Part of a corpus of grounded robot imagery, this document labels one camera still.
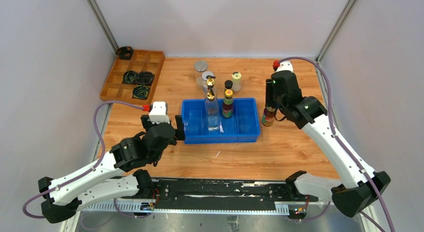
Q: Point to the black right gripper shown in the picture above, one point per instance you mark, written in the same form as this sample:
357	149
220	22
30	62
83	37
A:
269	89

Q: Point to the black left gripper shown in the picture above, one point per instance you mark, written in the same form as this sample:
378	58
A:
180	132

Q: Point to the red label sauce bottle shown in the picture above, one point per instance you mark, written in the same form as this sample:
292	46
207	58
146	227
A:
268	116

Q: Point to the blue plastic divided bin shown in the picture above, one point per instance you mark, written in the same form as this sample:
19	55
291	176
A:
242	127

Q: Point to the jar with pale yellow lid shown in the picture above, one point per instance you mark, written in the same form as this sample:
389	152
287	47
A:
237	81

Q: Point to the clear glass oil bottle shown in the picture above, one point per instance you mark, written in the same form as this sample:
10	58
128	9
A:
212	110

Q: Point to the green label sauce bottle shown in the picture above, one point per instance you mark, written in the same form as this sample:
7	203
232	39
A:
228	106

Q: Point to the small black pepper shaker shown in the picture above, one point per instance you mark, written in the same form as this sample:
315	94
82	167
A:
228	84

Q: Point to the glass bottle with brown sauce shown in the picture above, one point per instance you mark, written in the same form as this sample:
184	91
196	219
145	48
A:
210	84

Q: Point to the jar with silver lid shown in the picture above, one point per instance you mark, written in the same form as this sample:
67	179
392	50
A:
200	67

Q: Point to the white bead jar blue label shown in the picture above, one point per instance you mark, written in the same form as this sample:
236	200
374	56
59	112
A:
205	76

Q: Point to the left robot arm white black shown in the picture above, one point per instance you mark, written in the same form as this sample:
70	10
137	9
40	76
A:
119	173

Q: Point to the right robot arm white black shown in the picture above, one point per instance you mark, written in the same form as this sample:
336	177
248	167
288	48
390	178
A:
359	184

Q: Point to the dark coiled roll lower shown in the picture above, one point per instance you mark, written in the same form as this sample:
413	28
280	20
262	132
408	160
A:
141	92

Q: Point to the dark coiled roll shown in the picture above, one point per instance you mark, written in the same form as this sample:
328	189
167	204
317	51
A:
141	92
145	78
130	77

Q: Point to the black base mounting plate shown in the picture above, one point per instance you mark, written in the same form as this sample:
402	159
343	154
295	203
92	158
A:
227	195

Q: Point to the dark coiled roll upper right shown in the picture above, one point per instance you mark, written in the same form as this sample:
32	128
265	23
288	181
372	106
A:
145	78

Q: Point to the dark coiled roll upper left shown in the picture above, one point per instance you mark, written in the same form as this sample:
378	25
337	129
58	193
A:
130	77

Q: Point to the wooden compartment tray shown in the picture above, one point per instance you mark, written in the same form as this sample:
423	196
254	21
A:
142	60

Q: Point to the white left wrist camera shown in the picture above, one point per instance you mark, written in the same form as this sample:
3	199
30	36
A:
158	113

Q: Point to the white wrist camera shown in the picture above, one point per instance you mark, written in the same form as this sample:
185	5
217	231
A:
283	66
158	113

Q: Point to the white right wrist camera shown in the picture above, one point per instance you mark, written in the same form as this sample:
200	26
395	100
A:
283	66

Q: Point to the aluminium frame rail front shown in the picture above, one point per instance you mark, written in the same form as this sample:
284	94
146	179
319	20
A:
136	214

